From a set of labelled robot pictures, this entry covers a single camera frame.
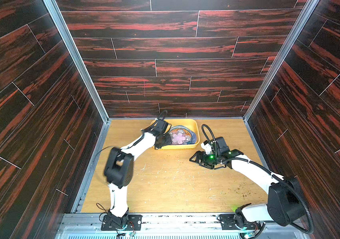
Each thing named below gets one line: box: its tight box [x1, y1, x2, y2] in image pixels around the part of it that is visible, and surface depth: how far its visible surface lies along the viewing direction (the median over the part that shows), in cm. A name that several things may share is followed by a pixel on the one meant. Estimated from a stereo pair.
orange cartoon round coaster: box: [169, 125, 193, 145], surface depth 107 cm
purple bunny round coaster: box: [188, 128, 197, 145], surface depth 108 cm
